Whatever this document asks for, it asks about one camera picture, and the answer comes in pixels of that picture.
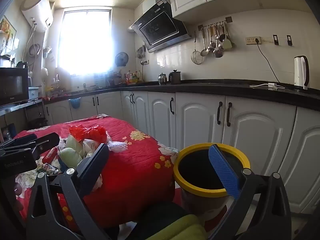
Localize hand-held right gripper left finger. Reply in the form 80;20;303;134
26;142;110;240

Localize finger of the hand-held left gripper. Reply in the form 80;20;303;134
30;132;61;155
0;134;38;148

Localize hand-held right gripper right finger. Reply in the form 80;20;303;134
207;144;292;240

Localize pale green plastic bag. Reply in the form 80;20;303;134
59;135;84;168

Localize patterned candy wrapper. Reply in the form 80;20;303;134
36;162;60;176

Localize white napkin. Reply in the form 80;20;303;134
106;136;133;153

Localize red plastic bag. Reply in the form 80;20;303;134
69;124;107;144

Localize yellow rimmed bin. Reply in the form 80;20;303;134
173;143;251;222

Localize person's left hand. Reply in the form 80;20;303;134
15;184;25;212

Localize red snack stick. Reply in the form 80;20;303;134
42;147;59;164

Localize white printed plastic bag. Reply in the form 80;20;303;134
81;138;103;158

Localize metal shelf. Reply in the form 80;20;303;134
0;99;43;117

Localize red floral blanket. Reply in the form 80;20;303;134
12;115;179;233

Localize light blue box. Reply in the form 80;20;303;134
28;87;40;100

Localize black microwave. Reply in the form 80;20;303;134
0;67;29;106

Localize white lower kitchen cabinets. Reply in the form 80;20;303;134
44;90;320;214

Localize dark rounded cloth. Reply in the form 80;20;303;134
130;202;190;240

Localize group of condiment bottles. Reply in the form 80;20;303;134
124;70;143;84

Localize bright window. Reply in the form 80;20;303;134
58;9;112;75

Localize dark lidded pot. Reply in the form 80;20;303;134
169;69;182;84

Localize steel ladle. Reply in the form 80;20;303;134
200;26;209;57
207;25;217;52
213;24;224;58

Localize white electric kettle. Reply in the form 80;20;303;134
294;55;310;92

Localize pale green spatula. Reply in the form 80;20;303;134
222;22;236;50

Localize hanging kitchen tools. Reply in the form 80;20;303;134
136;46;148;65

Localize white water heater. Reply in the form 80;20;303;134
20;0;54;32

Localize black range hood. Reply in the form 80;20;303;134
129;0;192;53

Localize white charger cable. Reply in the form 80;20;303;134
249;82;285;90

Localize round wall fan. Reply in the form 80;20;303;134
115;52;129;67

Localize wall poster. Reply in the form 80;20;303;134
0;15;17;34

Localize black power cable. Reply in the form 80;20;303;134
256;42;281;83

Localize wire skimmer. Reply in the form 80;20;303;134
191;31;204;65

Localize utensil rail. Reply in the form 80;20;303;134
198;17;233;30

